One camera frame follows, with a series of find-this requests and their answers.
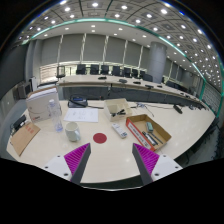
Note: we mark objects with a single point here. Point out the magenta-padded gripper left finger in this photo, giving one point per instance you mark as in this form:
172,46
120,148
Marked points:
56,166

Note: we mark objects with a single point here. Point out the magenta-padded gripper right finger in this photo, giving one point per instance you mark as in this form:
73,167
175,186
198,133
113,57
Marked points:
165,165

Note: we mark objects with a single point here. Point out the clear plastic water bottle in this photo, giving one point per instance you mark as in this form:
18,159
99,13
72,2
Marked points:
56,115

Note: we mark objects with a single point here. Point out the brown red-labelled cardboard box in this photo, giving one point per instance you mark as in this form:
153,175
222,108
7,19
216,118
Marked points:
160,128

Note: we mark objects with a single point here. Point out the white ceramic mug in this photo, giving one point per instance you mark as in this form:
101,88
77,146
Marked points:
72,131

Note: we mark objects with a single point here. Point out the green board eraser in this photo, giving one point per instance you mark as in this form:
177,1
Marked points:
149,126

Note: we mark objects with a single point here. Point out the brown paper envelope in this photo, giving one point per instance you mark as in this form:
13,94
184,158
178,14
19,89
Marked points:
24,137

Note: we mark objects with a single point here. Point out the flat round red coaster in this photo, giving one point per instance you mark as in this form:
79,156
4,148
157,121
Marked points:
100,138

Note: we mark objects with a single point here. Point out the printed white paper sheet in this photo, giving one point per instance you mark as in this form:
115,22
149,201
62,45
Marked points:
81,115

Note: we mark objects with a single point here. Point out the small white remote control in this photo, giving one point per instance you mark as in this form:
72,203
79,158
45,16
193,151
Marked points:
119,130

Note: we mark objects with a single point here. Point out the black table microphone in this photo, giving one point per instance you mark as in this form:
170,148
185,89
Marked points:
178,109

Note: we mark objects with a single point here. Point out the small black device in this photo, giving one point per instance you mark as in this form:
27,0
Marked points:
18,122

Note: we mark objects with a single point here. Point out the white cardboard paper box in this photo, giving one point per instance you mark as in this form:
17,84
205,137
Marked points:
40,104

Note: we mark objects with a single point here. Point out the black desk phone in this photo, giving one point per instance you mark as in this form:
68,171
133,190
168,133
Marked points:
77,101

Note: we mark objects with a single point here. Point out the black marker pen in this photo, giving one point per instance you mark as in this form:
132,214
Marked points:
119,112

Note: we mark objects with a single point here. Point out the black desk microphone units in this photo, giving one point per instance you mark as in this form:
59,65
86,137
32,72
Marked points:
122,80

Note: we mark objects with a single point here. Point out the row of black office chairs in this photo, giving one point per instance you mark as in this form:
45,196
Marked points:
105,70

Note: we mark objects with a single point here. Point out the group of ceiling lights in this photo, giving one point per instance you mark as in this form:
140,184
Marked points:
95,4

